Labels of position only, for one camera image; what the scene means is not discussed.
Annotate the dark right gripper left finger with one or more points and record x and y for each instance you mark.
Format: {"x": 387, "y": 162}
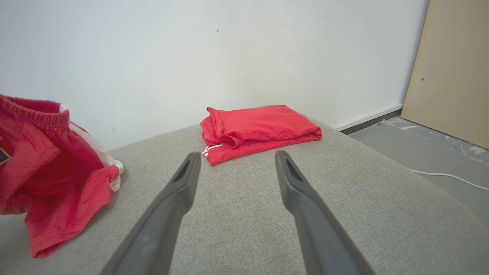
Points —
{"x": 160, "y": 229}

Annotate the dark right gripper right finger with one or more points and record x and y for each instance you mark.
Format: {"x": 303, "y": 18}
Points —
{"x": 317, "y": 236}

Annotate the red basketball jersey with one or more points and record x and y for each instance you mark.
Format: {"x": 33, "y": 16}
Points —
{"x": 259, "y": 126}

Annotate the red shorts with white stripe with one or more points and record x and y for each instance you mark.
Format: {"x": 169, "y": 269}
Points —
{"x": 49, "y": 172}

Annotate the beige wooden board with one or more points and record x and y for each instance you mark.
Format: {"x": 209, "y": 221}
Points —
{"x": 454, "y": 76}

